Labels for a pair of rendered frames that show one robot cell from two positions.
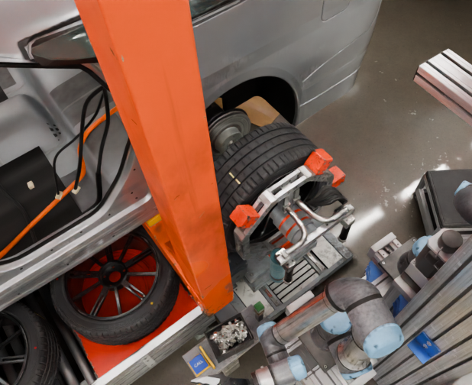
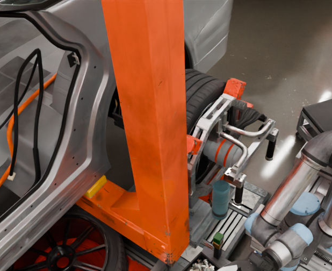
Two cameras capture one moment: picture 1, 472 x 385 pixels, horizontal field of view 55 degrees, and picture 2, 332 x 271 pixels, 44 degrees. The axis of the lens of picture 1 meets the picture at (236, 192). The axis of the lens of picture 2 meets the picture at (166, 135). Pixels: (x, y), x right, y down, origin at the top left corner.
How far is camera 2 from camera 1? 60 cm
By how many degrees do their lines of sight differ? 17
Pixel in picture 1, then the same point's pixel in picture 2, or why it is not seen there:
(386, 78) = (238, 58)
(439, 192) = (319, 120)
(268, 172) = (199, 101)
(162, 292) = (117, 259)
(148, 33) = not seen: outside the picture
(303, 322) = (291, 192)
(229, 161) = not seen: hidden behind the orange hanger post
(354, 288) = (331, 135)
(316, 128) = not seen: hidden behind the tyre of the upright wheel
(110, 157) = (42, 134)
